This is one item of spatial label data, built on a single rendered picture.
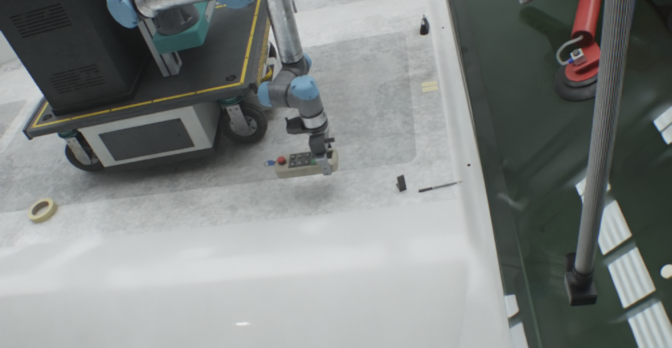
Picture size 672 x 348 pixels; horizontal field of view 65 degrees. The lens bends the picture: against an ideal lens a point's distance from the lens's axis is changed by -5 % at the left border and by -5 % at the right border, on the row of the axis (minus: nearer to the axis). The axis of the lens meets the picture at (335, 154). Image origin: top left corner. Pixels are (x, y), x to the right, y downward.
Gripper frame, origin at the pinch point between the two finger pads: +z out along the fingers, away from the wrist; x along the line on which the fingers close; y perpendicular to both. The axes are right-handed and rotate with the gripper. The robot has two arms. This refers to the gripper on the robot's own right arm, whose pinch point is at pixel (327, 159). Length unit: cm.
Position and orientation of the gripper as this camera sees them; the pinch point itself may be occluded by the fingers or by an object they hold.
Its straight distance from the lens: 180.9
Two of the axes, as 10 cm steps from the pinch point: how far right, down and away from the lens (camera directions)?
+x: 0.5, -6.8, 7.3
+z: 2.2, 7.2, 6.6
